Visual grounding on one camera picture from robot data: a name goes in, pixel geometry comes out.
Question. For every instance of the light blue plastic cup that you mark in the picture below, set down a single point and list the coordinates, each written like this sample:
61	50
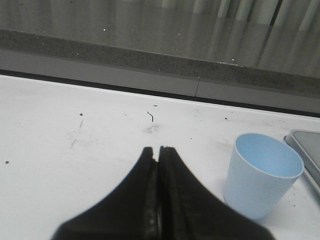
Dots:
261	170

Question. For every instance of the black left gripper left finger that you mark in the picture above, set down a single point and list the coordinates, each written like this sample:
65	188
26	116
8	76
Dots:
129	212

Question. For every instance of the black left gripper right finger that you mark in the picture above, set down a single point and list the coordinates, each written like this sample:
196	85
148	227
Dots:
191	212

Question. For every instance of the grey stone counter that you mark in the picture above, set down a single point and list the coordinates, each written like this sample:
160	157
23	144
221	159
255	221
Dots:
136	46

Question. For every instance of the silver electronic kitchen scale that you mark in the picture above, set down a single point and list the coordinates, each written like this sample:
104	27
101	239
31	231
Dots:
307	144

